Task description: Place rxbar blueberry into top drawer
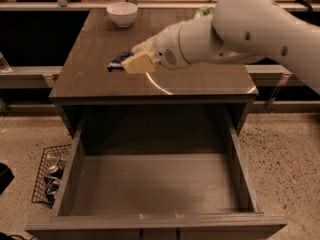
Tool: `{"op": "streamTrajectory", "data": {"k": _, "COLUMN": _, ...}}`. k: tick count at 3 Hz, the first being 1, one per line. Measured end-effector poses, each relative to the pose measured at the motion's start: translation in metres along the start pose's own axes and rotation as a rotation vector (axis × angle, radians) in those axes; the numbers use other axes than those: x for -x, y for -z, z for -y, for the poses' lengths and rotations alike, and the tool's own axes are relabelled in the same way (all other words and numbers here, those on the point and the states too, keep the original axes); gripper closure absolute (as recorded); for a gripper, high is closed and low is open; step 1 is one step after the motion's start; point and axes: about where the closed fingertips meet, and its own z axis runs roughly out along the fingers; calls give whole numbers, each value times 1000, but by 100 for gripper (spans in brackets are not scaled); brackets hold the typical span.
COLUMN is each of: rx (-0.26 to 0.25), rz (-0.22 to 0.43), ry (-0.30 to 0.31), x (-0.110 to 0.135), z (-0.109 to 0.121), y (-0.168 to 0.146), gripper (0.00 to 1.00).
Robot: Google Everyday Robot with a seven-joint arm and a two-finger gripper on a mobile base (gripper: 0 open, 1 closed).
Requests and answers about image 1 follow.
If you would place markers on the cans in basket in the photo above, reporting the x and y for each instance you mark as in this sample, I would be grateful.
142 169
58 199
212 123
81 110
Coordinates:
53 178

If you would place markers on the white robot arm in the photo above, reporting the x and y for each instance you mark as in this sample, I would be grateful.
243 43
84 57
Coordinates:
238 31

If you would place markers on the blue rxbar wrapper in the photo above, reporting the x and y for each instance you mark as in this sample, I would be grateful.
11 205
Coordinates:
115 64

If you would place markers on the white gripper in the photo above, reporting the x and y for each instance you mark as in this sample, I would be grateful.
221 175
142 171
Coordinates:
167 46

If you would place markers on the black wire basket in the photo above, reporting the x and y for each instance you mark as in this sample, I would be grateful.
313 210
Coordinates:
47 158

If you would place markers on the grey cabinet with top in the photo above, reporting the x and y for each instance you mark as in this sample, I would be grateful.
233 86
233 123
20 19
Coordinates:
85 80

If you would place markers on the white ceramic bowl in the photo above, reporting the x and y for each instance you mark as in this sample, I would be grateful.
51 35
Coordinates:
122 14

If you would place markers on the black object at left edge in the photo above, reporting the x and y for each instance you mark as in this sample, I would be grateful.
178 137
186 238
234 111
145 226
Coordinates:
6 177

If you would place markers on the open grey top drawer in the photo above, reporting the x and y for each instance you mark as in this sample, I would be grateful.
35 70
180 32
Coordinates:
135 175

